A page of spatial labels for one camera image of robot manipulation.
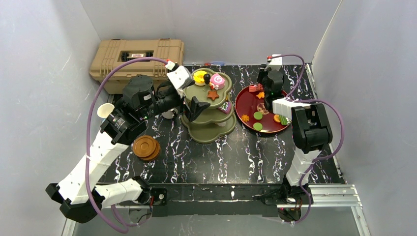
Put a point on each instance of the small round yellow cookie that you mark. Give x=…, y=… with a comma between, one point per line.
x=245, y=118

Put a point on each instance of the green layered cake slice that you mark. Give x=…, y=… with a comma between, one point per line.
x=284, y=120

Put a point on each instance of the green macaron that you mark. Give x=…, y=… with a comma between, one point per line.
x=257, y=115
x=258, y=126

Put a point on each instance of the pink swirl roll cake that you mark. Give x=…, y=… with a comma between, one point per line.
x=217, y=82

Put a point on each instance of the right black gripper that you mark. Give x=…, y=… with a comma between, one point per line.
x=272, y=78

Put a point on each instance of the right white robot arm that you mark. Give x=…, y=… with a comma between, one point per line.
x=311, y=132

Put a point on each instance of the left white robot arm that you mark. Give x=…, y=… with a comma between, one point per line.
x=80, y=196

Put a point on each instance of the green three-tier dessert stand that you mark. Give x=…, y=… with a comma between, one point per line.
x=211, y=123

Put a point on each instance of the round orange flat cookie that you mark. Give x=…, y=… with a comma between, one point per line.
x=277, y=118

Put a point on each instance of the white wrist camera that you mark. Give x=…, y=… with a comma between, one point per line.
x=179, y=76
x=274, y=62

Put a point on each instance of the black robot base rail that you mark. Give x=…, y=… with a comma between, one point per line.
x=215, y=199

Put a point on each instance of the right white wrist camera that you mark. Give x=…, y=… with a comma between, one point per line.
x=274, y=62

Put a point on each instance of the yellow fish shaped cookie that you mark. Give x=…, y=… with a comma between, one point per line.
x=260, y=95

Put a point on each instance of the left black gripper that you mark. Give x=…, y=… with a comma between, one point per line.
x=186, y=101

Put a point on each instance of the purple cake slice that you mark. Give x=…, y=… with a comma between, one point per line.
x=226, y=107

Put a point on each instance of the blue mug cream interior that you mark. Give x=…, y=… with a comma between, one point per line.
x=104, y=110

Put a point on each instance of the yellow frosted donut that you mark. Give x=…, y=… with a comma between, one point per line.
x=199, y=77

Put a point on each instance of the red layered cake slice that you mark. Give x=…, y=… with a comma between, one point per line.
x=255, y=88

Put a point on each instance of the red blue pen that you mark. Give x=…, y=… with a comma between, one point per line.
x=214, y=63

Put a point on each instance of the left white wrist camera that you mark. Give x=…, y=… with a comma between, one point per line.
x=179, y=76

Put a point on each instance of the brown wooden coaster stack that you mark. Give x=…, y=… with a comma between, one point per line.
x=146, y=148

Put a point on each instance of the tan plastic toolbox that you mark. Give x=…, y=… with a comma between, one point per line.
x=112, y=53

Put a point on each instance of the star shaped cookie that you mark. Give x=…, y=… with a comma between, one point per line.
x=212, y=94

